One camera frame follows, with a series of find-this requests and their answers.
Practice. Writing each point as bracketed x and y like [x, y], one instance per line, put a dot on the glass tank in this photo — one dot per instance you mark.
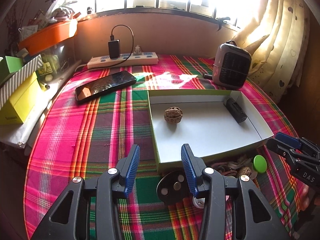
[58, 57]

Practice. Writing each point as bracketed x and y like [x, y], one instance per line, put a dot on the green mushroom-shaped object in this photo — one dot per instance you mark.
[259, 163]

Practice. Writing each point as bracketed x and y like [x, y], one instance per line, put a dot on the plaid tablecloth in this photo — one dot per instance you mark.
[87, 130]

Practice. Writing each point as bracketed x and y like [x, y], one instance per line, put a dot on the red dried branches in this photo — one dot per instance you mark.
[12, 30]

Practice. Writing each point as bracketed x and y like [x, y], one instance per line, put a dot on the black cylindrical device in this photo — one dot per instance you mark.
[235, 110]

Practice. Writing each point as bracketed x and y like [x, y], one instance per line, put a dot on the white cardboard box tray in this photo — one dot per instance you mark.
[207, 130]

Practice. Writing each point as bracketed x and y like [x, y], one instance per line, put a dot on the orange planter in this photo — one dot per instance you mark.
[50, 36]

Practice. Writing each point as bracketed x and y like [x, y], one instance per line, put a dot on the cream heart-print curtain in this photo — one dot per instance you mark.
[277, 37]

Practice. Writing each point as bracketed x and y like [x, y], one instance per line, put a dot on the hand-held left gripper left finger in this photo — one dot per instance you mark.
[131, 170]

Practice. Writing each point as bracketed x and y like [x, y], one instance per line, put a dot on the white plug adapter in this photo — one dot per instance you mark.
[136, 51]

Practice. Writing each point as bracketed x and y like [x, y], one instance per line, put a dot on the green white striped box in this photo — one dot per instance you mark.
[22, 77]

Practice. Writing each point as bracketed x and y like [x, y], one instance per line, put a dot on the black charger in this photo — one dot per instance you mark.
[114, 49]

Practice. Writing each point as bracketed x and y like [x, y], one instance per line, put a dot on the pink hair band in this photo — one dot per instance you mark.
[226, 173]

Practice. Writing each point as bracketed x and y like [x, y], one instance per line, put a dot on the small marker pen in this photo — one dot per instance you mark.
[44, 86]

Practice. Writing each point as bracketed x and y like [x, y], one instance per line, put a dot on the white power strip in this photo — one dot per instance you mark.
[140, 61]

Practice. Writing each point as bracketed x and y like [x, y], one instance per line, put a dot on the black smartphone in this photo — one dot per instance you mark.
[105, 86]

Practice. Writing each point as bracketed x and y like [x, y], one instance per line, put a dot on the yellow box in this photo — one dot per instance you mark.
[20, 102]

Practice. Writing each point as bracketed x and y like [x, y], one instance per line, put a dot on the black window latch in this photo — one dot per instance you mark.
[221, 22]

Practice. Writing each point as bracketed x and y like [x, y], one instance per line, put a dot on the brown walnut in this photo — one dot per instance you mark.
[172, 115]
[244, 172]

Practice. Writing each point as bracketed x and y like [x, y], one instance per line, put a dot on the black round magnet disc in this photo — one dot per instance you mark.
[170, 180]

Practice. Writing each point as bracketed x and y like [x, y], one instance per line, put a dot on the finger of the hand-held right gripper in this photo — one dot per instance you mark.
[287, 138]
[275, 146]

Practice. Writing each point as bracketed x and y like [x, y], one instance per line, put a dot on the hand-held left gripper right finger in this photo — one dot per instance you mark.
[187, 170]

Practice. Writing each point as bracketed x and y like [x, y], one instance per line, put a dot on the grey portable heater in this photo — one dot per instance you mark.
[232, 66]

